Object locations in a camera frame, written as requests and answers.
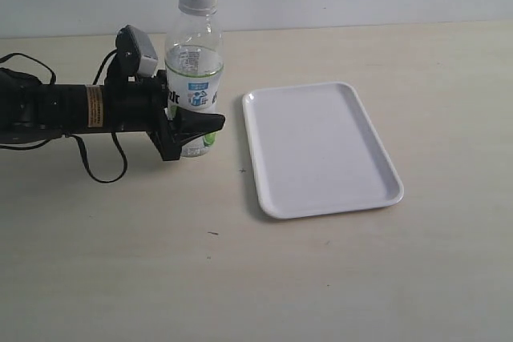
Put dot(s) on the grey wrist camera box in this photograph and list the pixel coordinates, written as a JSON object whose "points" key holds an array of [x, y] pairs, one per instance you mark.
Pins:
{"points": [[136, 54]]}

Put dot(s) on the clear plastic drink bottle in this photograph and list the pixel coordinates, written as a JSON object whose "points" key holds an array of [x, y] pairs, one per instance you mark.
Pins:
{"points": [[194, 62]]}

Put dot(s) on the white plastic tray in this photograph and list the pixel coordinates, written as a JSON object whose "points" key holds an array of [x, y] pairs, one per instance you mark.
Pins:
{"points": [[315, 151]]}

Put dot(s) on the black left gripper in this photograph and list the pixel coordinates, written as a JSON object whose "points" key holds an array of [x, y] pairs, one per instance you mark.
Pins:
{"points": [[141, 105]]}

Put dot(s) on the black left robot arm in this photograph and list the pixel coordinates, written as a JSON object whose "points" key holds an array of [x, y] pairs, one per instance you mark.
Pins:
{"points": [[32, 111]]}

